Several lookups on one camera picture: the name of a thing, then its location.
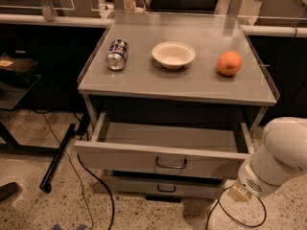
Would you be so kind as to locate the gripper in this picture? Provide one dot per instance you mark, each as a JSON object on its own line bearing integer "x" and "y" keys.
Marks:
{"x": 249, "y": 180}

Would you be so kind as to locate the grey top drawer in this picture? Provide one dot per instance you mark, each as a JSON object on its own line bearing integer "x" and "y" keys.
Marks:
{"x": 210, "y": 153}

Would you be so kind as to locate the grey drawer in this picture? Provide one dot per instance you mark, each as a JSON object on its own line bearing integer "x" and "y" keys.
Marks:
{"x": 210, "y": 153}
{"x": 151, "y": 184}

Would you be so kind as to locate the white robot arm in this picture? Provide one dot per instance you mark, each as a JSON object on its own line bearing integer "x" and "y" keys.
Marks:
{"x": 283, "y": 157}

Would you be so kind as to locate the grey bottom drawer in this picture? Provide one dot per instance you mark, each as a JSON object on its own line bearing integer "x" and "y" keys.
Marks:
{"x": 151, "y": 184}

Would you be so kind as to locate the grey drawer cabinet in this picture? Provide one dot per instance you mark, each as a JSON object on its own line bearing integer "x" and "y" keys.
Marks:
{"x": 144, "y": 77}

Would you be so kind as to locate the orange fruit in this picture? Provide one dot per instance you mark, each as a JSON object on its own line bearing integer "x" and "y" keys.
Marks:
{"x": 229, "y": 63}

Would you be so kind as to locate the white paper bowl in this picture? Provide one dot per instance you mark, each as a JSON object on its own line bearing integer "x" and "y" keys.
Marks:
{"x": 173, "y": 55}

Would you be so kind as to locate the blue soda can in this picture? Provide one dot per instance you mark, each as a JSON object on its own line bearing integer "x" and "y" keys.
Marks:
{"x": 117, "y": 55}

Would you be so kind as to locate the black metal bar stand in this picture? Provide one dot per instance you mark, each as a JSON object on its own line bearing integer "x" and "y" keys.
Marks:
{"x": 46, "y": 183}

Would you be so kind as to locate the dark shoe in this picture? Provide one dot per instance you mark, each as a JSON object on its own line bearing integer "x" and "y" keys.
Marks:
{"x": 8, "y": 191}

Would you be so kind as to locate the dark side cart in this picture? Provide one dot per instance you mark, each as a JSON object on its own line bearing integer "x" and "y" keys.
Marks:
{"x": 17, "y": 77}

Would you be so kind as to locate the black top drawer handle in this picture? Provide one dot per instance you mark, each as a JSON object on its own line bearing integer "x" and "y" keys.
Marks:
{"x": 172, "y": 166}

